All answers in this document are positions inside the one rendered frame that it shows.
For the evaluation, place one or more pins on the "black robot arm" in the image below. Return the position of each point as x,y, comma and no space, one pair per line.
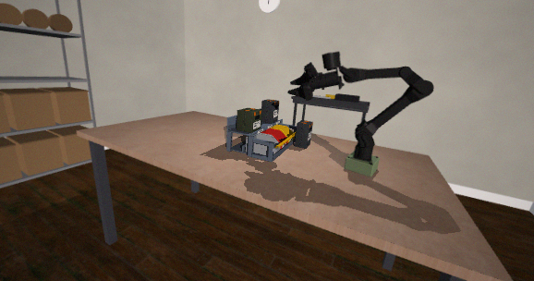
364,131

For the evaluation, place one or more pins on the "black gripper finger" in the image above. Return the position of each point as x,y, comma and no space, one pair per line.
299,81
298,92

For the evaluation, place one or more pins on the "red open bin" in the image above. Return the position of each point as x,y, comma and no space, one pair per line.
277,134

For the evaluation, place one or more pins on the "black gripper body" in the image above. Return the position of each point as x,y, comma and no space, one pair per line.
317,84

